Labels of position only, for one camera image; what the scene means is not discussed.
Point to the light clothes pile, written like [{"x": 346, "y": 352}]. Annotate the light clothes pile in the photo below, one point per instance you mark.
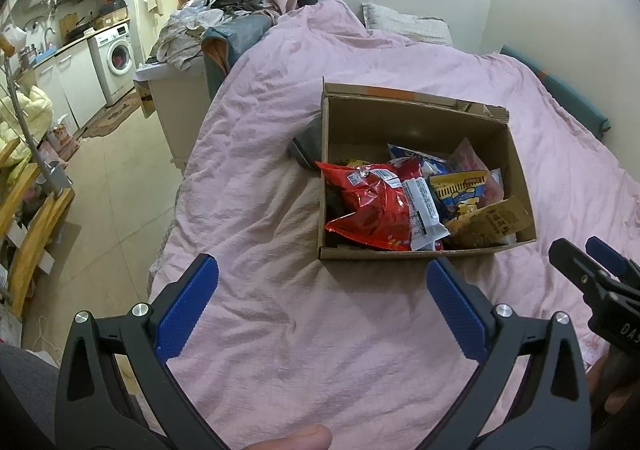
[{"x": 185, "y": 34}]

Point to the white washing machine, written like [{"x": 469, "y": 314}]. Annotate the white washing machine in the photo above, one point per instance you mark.
[{"x": 115, "y": 59}]

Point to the patterned floor mat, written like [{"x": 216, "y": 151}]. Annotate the patterned floor mat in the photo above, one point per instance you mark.
[{"x": 112, "y": 117}]

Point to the yellow quilt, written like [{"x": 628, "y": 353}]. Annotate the yellow quilt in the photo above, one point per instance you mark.
[{"x": 27, "y": 114}]

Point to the small brown carton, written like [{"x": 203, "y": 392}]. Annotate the small brown carton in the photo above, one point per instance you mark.
[{"x": 112, "y": 19}]

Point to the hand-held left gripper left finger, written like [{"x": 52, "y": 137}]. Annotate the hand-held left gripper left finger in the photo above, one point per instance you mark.
[{"x": 187, "y": 305}]

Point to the dark plaid cloth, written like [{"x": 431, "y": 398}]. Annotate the dark plaid cloth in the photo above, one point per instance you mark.
[{"x": 307, "y": 144}]

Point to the blue star snack bag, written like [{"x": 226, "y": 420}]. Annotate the blue star snack bag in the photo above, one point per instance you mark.
[{"x": 420, "y": 159}]

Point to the person's grey trousers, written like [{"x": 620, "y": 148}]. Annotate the person's grey trousers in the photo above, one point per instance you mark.
[{"x": 25, "y": 400}]

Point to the long biscuit packet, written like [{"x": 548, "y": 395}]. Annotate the long biscuit packet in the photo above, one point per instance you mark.
[{"x": 422, "y": 215}]

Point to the grey pillow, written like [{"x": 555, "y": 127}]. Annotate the grey pillow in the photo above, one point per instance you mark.
[{"x": 407, "y": 24}]

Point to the white base cabinet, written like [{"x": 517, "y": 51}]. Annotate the white base cabinet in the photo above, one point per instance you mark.
[{"x": 70, "y": 84}]

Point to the tan kraft snack packet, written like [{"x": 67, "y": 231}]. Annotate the tan kraft snack packet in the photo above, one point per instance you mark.
[{"x": 490, "y": 225}]

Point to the red snack bag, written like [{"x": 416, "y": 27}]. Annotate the red snack bag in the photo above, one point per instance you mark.
[{"x": 370, "y": 210}]

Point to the wooden rack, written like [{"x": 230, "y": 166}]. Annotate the wooden rack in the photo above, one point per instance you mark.
[{"x": 35, "y": 235}]

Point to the teal bolster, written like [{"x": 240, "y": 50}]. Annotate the teal bolster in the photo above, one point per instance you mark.
[{"x": 560, "y": 89}]

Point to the brown cardboard box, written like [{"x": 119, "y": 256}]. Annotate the brown cardboard box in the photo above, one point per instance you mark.
[{"x": 400, "y": 124}]

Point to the pink snack packet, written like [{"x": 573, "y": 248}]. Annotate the pink snack packet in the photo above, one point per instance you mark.
[{"x": 470, "y": 159}]

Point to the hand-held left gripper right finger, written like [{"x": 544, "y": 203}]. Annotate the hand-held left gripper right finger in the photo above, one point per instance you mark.
[{"x": 457, "y": 310}]

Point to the blue yellow cartoon snack bag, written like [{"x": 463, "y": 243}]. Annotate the blue yellow cartoon snack bag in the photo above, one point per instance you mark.
[{"x": 460, "y": 200}]

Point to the person's left hand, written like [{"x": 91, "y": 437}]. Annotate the person's left hand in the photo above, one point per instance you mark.
[{"x": 295, "y": 439}]

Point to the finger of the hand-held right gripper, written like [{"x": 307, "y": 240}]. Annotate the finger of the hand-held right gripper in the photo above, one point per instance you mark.
[
  {"x": 572, "y": 260},
  {"x": 610, "y": 257}
]

